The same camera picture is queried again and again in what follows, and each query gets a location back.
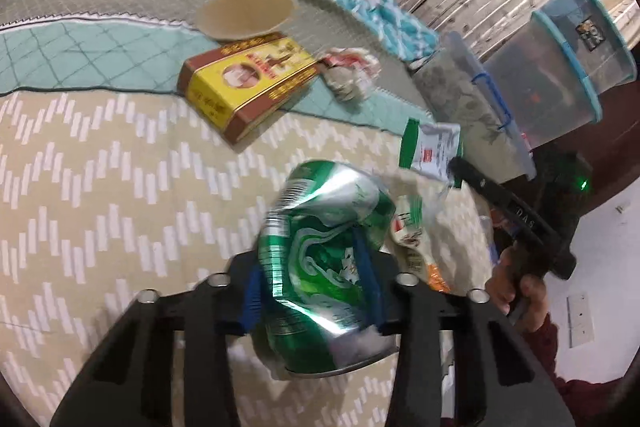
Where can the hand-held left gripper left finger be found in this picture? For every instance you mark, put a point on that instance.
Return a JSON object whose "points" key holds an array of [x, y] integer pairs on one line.
{"points": [[252, 302]]}

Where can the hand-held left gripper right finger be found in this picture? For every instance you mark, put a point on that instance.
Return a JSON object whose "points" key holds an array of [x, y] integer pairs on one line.
{"points": [[367, 272]]}

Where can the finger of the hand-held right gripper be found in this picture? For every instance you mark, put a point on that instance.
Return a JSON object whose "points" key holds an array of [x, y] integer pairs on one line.
{"points": [[467, 174]]}

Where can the crushed green can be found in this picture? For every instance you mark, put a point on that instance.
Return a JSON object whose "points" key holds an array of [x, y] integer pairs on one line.
{"points": [[320, 227]]}

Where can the person's right forearm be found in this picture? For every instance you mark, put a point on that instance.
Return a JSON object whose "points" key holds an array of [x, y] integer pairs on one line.
{"points": [[575, 392]]}

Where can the person's right hand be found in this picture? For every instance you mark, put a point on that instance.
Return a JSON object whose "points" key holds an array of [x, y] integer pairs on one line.
{"points": [[535, 302]]}

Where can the green white packet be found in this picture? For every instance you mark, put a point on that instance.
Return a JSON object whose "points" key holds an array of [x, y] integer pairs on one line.
{"points": [[430, 147]]}

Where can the clear storage bin teal rim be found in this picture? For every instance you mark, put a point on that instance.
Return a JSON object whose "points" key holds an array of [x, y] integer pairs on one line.
{"points": [[540, 82], [595, 42]]}

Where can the crumpled red white wrapper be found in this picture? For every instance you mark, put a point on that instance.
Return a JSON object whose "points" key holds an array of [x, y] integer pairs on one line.
{"points": [[350, 77]]}

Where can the beige zigzag quilt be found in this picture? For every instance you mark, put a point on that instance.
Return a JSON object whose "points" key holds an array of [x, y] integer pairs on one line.
{"points": [[100, 182]]}

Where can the yellow brown box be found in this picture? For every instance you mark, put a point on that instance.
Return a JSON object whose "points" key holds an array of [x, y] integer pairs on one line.
{"points": [[240, 82]]}

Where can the beige paper bowl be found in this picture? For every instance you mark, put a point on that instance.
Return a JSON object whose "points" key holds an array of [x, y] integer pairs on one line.
{"points": [[240, 12]]}

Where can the white wall socket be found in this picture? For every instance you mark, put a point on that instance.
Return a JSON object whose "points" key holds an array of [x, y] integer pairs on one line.
{"points": [[580, 319]]}

